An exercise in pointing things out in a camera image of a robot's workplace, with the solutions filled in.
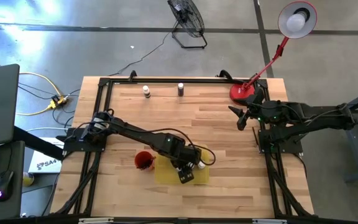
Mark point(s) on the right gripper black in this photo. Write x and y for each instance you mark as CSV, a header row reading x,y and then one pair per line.
x,y
250,115

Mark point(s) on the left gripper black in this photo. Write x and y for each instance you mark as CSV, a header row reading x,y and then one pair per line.
x,y
185,158

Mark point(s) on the dark green paint bottle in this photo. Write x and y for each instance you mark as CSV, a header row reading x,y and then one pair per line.
x,y
191,165

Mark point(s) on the black and white paint bottle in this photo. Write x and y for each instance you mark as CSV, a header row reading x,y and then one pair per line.
x,y
201,165

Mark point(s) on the thin dark paintbrush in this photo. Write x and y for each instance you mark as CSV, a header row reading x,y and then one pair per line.
x,y
255,137

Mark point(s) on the red plastic cup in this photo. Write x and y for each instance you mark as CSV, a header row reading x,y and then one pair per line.
x,y
141,160

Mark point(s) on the brown striped paint bottle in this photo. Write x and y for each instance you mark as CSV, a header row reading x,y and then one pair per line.
x,y
146,92

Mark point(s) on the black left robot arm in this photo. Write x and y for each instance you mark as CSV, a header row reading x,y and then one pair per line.
x,y
135,132

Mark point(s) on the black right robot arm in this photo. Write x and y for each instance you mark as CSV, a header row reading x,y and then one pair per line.
x,y
315,118

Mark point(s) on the dark brown paint bottle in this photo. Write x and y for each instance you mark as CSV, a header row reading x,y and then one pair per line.
x,y
180,90

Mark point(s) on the red desk lamp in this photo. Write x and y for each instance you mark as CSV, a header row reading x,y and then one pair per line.
x,y
239,91

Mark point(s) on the yellow translucent plastic bin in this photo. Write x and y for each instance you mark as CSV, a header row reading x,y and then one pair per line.
x,y
166,175

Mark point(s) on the black floor fan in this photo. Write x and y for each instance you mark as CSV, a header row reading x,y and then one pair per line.
x,y
186,15

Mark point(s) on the blue-grey metal table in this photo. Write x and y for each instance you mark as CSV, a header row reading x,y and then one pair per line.
x,y
353,161

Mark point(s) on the yellow power plug block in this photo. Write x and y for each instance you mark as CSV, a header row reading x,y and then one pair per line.
x,y
56,101

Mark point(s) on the white printed box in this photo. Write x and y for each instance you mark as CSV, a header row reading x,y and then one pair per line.
x,y
43,165

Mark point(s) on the small yellow container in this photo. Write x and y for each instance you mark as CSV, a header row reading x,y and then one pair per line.
x,y
28,180

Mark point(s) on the black desk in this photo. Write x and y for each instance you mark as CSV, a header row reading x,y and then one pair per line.
x,y
14,205

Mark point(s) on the black computer mouse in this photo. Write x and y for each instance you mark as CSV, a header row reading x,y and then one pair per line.
x,y
4,186

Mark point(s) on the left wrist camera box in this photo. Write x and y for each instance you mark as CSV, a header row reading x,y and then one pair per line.
x,y
186,176

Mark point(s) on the black frame clamp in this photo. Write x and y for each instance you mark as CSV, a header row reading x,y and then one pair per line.
x,y
132,75
227,75

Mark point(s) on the silver metal bracket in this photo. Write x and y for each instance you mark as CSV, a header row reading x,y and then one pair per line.
x,y
95,221
269,221

